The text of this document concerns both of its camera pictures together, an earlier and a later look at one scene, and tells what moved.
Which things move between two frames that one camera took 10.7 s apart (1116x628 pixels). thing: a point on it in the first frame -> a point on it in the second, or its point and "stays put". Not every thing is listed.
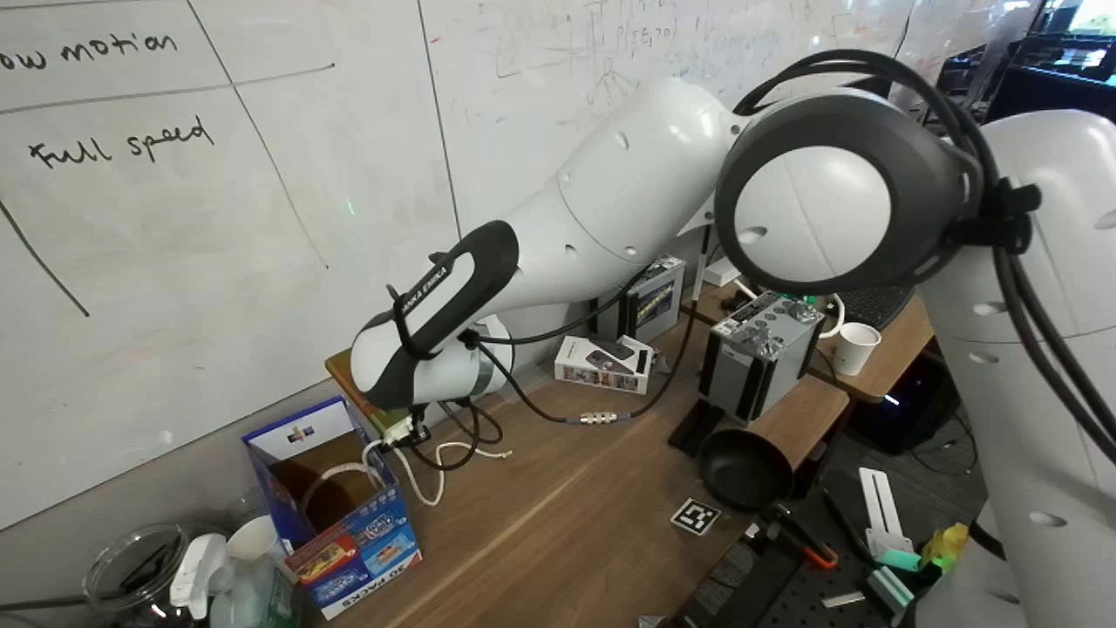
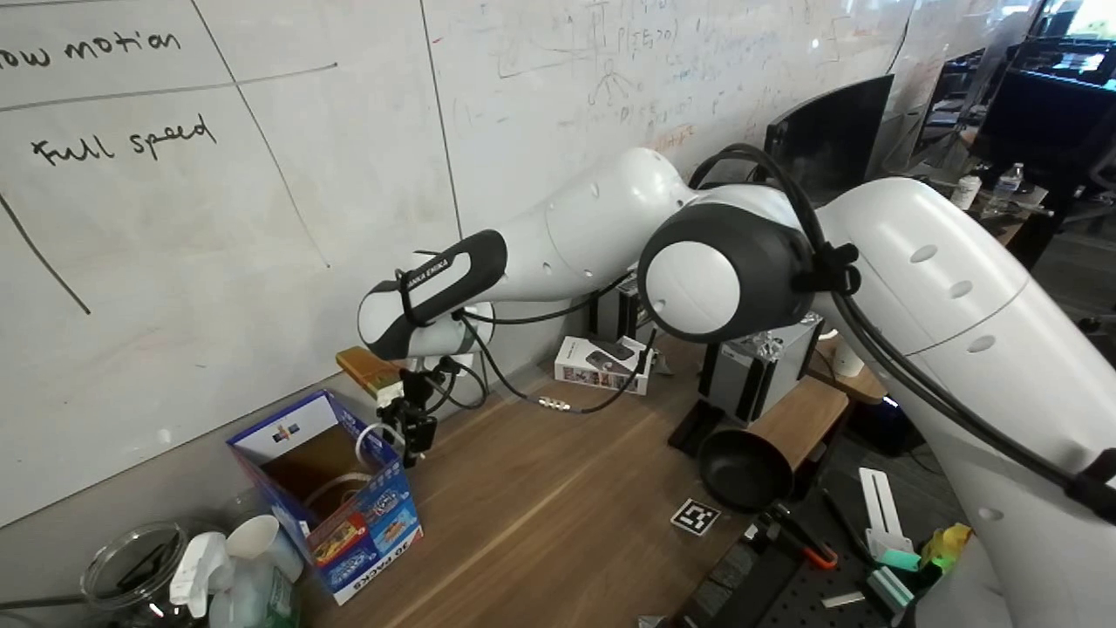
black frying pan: x=747 y=468 stays put
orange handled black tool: x=802 y=540 stays put
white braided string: x=366 y=468 -> x=356 y=477
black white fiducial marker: x=699 y=517 stays put
